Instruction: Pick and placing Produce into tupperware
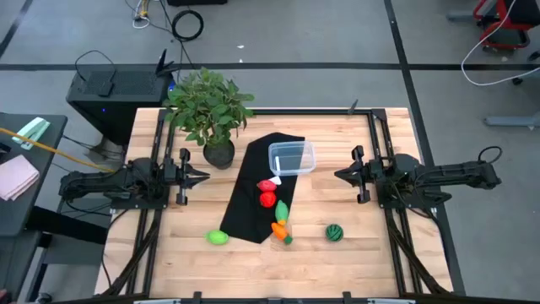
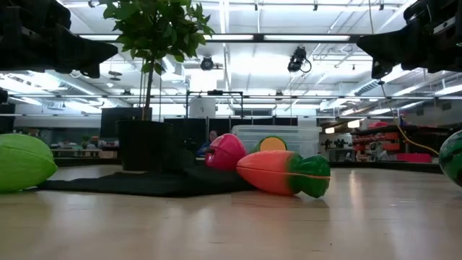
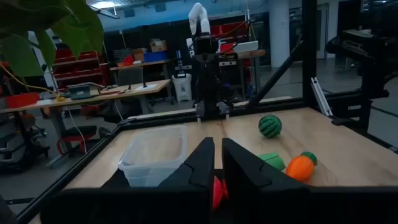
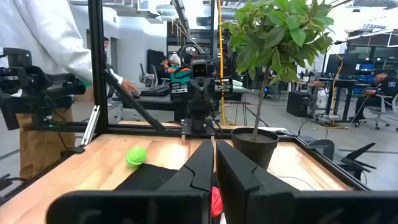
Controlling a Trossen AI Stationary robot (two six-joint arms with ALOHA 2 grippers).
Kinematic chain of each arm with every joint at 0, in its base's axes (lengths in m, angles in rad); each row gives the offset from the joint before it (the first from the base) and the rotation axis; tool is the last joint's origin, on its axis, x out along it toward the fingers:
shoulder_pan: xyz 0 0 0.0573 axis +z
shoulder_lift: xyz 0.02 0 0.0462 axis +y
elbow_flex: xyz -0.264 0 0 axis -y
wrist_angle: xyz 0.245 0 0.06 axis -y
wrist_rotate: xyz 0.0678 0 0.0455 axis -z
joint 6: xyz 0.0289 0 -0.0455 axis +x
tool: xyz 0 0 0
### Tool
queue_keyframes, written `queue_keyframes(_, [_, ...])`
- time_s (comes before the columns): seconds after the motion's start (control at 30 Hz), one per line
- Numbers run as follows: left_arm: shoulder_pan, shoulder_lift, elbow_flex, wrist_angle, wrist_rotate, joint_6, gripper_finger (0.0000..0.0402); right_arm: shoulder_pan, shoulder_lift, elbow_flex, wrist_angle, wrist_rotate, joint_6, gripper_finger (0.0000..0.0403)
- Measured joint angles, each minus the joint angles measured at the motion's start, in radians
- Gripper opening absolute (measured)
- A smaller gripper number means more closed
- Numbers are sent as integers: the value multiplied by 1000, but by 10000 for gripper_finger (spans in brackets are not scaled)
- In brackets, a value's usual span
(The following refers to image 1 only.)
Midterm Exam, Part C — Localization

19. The coiled black cable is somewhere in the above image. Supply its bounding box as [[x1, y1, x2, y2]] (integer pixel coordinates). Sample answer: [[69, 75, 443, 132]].
[[170, 8, 205, 43]]

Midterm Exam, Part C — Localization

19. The grey table foot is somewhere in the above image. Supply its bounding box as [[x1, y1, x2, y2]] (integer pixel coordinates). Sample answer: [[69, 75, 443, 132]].
[[483, 111, 540, 128], [445, 8, 480, 23]]

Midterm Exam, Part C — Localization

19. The red toy tomato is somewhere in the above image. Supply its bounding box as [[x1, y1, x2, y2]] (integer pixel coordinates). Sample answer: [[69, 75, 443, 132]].
[[259, 191, 278, 209]]

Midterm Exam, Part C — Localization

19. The white and yellow cable bundle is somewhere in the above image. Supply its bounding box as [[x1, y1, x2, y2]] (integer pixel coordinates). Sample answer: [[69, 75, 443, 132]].
[[132, 0, 152, 30]]

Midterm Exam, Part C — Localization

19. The green leafy plant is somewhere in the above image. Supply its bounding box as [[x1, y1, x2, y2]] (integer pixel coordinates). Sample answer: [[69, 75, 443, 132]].
[[162, 66, 257, 148]]

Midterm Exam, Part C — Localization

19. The black computer tower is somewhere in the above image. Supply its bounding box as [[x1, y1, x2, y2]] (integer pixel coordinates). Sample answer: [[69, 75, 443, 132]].
[[66, 62, 175, 147]]

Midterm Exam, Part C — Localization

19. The black plant pot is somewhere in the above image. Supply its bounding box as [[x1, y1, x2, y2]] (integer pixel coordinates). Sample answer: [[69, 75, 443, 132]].
[[202, 138, 236, 171]]

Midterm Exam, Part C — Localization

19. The pink folded cloth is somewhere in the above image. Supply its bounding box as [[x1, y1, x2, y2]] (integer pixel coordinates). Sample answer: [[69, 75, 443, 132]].
[[0, 154, 41, 202]]

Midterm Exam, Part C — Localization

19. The green toy lime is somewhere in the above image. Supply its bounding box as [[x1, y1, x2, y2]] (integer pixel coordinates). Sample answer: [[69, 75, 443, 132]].
[[204, 229, 230, 247]]

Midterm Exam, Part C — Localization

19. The red and black cart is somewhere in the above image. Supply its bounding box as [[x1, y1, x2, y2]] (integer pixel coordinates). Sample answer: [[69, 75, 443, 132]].
[[472, 0, 540, 51]]

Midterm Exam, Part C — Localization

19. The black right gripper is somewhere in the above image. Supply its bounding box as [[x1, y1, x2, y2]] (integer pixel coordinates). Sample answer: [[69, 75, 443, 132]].
[[334, 145, 381, 204]]

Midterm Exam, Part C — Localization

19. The small black adapter box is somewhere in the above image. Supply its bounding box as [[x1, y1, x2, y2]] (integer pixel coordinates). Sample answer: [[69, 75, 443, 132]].
[[96, 79, 115, 98]]

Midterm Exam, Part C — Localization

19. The black metal table frame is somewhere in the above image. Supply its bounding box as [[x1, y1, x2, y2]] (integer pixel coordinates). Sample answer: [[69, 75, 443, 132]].
[[100, 107, 455, 296]]

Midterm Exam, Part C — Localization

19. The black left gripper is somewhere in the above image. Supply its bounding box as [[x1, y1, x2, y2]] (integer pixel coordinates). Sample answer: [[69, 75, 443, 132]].
[[162, 147, 211, 207]]

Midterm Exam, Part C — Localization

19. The black side table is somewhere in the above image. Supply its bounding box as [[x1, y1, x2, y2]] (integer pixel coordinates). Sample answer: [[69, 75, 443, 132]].
[[0, 111, 68, 299]]

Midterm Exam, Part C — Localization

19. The red and white toy produce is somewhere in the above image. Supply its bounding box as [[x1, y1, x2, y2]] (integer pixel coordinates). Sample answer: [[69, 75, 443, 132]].
[[256, 175, 283, 193]]

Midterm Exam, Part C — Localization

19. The orange toy carrot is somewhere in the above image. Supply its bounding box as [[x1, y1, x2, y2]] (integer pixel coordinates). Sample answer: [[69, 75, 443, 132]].
[[270, 221, 294, 246]]

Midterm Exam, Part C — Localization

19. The green striped toy watermelon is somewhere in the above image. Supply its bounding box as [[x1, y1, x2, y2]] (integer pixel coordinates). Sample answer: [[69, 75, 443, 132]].
[[325, 223, 344, 243]]

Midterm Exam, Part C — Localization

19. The green yellow toy corn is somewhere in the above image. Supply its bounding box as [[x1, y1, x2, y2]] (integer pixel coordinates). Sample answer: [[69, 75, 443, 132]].
[[274, 199, 290, 226]]

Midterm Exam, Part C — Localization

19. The black cloth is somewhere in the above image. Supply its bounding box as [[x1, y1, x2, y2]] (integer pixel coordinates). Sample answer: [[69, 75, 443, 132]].
[[219, 132, 306, 245]]

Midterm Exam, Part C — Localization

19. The clear plastic tupperware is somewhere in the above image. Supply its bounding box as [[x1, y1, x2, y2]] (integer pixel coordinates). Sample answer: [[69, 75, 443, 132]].
[[267, 139, 317, 177]]

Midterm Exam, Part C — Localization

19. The mint green stapler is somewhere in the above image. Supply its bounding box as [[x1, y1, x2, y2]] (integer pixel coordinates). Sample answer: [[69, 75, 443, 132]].
[[11, 117, 51, 151]]

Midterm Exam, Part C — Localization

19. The black wifi antenna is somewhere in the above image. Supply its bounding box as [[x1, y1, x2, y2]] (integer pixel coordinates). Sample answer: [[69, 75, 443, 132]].
[[154, 48, 181, 78]]

